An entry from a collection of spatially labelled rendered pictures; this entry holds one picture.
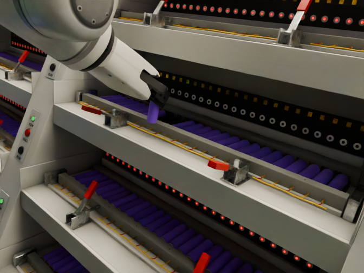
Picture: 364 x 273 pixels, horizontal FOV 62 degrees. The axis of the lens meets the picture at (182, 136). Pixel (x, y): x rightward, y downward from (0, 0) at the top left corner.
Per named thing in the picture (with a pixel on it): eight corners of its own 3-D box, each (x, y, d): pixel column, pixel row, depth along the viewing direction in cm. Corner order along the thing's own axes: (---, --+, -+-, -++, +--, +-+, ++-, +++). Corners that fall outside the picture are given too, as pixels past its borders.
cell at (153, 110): (145, 122, 55) (151, 86, 53) (148, 119, 56) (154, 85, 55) (155, 124, 55) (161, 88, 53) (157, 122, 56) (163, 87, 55)
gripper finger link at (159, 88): (115, 65, 43) (118, 74, 48) (165, 90, 44) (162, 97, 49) (119, 57, 43) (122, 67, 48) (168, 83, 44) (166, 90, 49)
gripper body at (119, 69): (52, 59, 43) (106, 93, 52) (95, 73, 37) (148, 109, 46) (77, 13, 44) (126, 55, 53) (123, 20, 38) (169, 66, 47)
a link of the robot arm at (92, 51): (39, 54, 41) (57, 65, 43) (76, 66, 36) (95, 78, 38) (68, 0, 42) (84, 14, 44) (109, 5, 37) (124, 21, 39)
